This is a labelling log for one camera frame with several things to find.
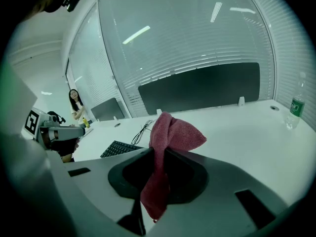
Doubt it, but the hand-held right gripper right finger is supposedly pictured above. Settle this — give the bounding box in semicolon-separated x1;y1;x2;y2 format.
145;148;290;237

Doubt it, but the pink cloth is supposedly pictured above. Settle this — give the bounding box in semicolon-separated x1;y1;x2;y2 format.
140;111;208;223

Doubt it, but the clear bottle with green label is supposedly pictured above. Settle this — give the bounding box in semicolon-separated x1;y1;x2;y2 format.
285;71;307;130

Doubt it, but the person's head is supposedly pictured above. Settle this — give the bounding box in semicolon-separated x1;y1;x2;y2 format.
24;0;64;18

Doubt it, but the black keyboard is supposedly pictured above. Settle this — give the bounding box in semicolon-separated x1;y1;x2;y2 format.
99;140;145;159

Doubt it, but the short dark desk divider panel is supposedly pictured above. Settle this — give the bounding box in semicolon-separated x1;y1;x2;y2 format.
90;97;125;122

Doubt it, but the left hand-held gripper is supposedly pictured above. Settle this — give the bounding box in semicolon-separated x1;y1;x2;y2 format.
24;107;86;151

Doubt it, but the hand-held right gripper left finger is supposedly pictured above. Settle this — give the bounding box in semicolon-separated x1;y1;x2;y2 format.
63;146;156;237

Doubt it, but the black keyboard cable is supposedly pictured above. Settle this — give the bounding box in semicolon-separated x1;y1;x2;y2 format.
130;119;154;146

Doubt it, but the long dark desk divider panel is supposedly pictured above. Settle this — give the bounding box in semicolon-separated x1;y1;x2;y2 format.
137;62;261;116

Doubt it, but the person's light grey shirt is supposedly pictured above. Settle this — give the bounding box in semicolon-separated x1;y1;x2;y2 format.
0;18;82;237

